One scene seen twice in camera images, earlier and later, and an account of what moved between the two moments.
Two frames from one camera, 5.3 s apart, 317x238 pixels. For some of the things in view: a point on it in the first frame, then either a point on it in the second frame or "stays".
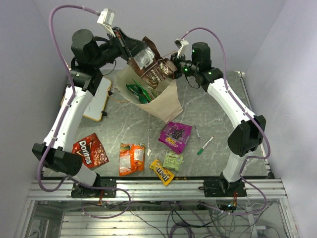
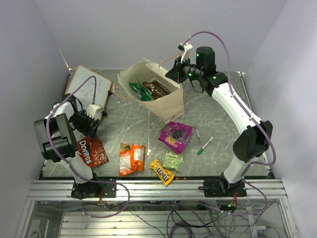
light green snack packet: (173, 160) stays
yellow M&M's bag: (166, 176) stays
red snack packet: (91, 150) stays
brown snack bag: (148, 64) to (156, 89)
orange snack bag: (131, 158) stays
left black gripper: (130, 46) to (89, 131)
